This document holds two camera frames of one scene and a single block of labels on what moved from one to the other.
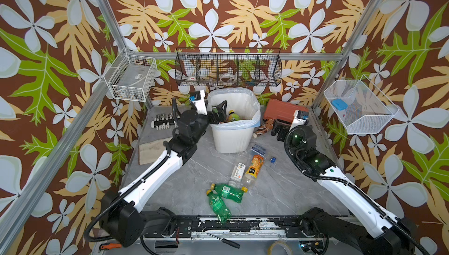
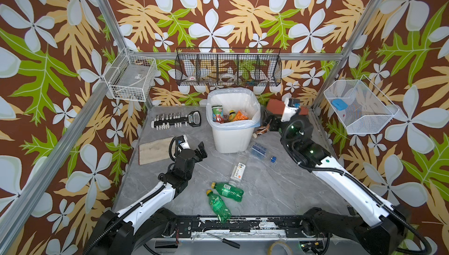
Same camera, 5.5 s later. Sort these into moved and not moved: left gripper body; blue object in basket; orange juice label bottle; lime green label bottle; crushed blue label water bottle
Moved: left gripper body; orange juice label bottle
Not moved: lime green label bottle; crushed blue label water bottle; blue object in basket
